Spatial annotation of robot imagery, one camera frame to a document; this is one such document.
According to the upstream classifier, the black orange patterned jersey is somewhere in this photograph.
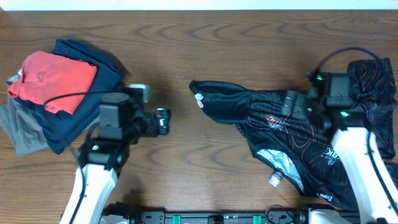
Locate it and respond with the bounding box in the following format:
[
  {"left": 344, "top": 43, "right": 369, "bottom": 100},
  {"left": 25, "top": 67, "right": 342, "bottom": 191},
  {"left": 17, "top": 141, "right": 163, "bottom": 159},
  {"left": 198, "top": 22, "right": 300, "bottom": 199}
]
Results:
[{"left": 189, "top": 58, "right": 397, "bottom": 210}]

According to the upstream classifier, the navy folded garment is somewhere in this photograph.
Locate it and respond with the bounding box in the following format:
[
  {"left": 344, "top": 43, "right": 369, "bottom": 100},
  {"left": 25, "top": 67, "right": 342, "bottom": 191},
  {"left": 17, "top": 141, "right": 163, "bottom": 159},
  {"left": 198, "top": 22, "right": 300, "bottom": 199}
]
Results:
[{"left": 16, "top": 39, "right": 125, "bottom": 154}]

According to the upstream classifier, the grey folded garment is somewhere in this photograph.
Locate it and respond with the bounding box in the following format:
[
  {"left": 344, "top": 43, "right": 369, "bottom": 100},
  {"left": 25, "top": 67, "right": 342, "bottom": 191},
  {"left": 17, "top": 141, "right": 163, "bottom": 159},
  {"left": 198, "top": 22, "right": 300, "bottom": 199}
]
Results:
[{"left": 1, "top": 96, "right": 49, "bottom": 157}]

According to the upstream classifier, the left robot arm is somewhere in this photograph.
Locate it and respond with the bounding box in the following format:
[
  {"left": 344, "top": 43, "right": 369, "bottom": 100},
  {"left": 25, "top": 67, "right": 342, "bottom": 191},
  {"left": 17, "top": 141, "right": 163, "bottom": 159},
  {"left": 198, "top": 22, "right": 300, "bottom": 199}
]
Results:
[{"left": 60, "top": 84, "right": 170, "bottom": 223}]

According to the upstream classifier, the orange folded shirt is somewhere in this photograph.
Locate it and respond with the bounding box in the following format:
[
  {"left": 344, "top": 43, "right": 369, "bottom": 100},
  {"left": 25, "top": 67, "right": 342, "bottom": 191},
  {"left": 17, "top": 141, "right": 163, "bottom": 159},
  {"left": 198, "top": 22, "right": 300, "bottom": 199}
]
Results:
[{"left": 8, "top": 51, "right": 97, "bottom": 114}]

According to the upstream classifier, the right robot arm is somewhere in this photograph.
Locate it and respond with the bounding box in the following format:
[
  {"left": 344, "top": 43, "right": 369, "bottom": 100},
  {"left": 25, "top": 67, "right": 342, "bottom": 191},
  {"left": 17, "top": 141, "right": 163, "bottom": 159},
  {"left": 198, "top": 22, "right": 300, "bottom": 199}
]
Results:
[{"left": 282, "top": 70, "right": 397, "bottom": 223}]

